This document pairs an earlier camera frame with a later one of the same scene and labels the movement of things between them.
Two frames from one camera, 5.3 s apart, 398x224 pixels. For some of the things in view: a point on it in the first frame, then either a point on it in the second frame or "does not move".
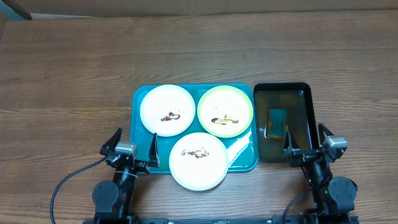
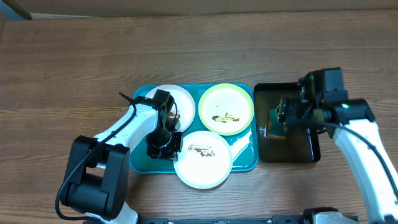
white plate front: (199, 161) does not move
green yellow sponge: (277, 121) does not move
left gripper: (153, 158) → (171, 152)
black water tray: (278, 105) does not move
